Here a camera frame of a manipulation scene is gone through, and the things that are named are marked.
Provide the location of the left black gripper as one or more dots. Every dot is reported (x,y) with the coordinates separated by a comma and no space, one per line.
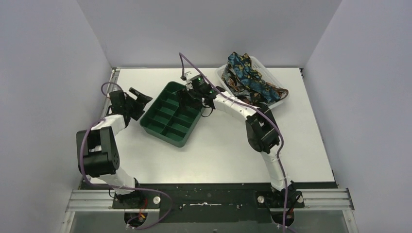
(134,102)

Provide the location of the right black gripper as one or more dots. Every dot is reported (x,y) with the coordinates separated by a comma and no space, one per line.
(183,94)

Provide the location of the green compartment tray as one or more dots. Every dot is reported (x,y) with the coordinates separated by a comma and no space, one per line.
(166,121)

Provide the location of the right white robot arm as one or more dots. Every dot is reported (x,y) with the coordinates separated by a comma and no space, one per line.
(263,135)

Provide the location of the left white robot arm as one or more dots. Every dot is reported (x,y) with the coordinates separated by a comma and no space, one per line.
(97,151)

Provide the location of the pile of patterned ties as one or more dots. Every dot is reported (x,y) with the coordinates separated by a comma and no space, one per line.
(252,80)

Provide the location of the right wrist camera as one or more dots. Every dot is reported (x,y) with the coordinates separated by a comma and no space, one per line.
(187,77)

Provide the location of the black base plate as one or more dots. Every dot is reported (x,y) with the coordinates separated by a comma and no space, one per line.
(214,202)

